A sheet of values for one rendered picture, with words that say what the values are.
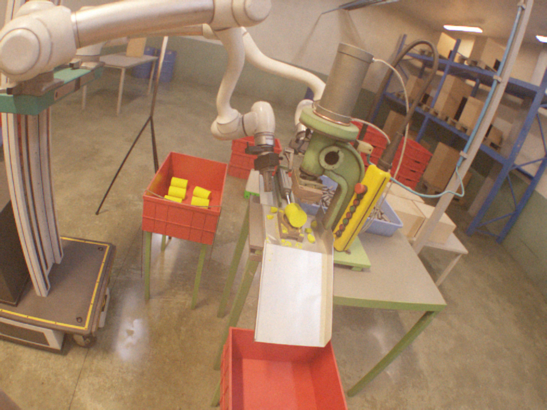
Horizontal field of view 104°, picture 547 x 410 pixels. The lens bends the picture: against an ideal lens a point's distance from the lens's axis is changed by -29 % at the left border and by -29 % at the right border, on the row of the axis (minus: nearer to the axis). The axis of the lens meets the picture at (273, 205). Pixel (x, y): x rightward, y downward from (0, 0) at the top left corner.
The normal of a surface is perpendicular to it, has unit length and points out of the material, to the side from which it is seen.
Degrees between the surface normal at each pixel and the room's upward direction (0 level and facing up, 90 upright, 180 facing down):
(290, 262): 30
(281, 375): 0
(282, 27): 90
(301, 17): 90
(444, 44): 90
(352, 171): 90
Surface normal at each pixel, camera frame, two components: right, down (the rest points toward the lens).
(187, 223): 0.07, 0.52
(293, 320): 0.28, -0.46
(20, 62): 0.47, 0.54
